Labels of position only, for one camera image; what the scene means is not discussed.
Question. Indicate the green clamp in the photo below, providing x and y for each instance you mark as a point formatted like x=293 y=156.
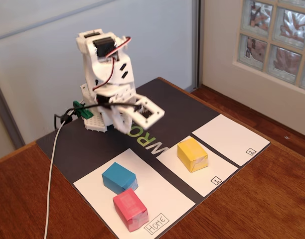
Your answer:
x=82 y=110

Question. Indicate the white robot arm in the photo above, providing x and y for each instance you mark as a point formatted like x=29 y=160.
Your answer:
x=102 y=67

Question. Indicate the red paper box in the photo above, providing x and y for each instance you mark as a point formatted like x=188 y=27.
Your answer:
x=130 y=209

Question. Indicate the blue paper box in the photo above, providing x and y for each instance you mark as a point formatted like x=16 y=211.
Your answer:
x=117 y=178

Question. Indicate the black printed mat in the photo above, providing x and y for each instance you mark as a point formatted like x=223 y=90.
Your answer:
x=180 y=107

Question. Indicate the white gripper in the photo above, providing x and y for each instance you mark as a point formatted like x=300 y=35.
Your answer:
x=120 y=122

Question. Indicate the frosted sliding door panel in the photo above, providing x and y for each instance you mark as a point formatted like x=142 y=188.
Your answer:
x=155 y=37

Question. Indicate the glass block window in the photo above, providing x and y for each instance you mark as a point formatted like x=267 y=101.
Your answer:
x=279 y=37

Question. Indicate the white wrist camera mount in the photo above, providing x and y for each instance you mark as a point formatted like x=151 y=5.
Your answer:
x=156 y=113

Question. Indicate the white paper sheet marked home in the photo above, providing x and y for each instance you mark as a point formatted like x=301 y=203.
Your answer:
x=162 y=196

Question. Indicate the white paper sheet marked two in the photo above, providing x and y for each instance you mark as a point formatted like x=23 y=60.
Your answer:
x=224 y=139

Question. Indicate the yellow paper box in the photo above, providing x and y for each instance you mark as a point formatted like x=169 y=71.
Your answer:
x=191 y=153

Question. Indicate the white paper sheet marked one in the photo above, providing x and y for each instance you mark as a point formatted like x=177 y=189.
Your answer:
x=217 y=169

